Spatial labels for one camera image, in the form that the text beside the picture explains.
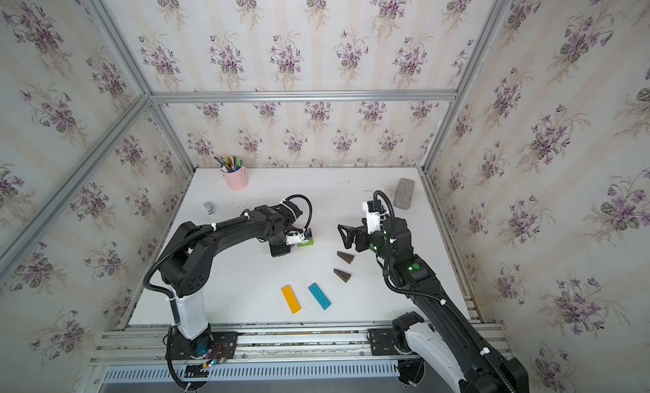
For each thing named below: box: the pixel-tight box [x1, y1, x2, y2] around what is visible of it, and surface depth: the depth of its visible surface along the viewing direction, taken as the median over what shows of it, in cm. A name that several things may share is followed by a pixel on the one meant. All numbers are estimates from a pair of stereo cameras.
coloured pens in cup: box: [213, 154, 243, 173], surface depth 109 cm
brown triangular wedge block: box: [336, 250, 355, 265], surface depth 92 cm
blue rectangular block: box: [308, 282, 332, 311], surface depth 84 cm
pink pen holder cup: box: [221, 166, 249, 191], surface depth 110 cm
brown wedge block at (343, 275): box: [333, 268, 352, 283], surface depth 88 cm
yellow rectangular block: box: [280, 284, 302, 315], surface depth 84 cm
